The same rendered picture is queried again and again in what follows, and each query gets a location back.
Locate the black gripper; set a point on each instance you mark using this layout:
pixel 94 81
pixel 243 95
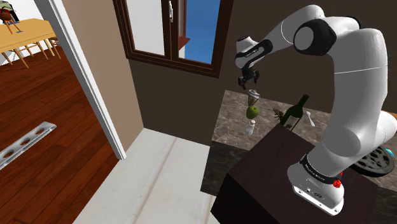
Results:
pixel 248 74

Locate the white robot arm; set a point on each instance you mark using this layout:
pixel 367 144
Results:
pixel 356 93

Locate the grey patterned cup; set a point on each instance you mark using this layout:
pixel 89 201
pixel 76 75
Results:
pixel 253 97

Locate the green apple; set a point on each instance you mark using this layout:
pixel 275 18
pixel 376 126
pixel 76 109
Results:
pixel 252 112

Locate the brown insect figure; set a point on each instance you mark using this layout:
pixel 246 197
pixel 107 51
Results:
pixel 278 114

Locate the clear salt shaker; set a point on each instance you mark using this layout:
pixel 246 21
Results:
pixel 250 127

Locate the dark green wine bottle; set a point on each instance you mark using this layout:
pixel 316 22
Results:
pixel 293 113

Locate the white plastic spoon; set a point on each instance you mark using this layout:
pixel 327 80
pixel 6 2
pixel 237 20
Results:
pixel 310 118

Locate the dark brown framed window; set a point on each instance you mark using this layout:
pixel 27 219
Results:
pixel 173 31

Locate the dark brown robot stand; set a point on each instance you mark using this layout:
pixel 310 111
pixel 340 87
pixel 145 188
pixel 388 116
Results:
pixel 266 183

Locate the black round stove burner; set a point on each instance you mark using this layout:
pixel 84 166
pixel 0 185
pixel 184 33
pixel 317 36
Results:
pixel 373 161

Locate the light wooden dining table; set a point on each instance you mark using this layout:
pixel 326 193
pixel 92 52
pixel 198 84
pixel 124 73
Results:
pixel 24 35

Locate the brown bowl on stand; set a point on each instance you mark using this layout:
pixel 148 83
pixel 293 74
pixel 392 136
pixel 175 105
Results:
pixel 7 17

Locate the grey metal bracket with holes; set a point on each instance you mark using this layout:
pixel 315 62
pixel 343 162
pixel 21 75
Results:
pixel 23 142

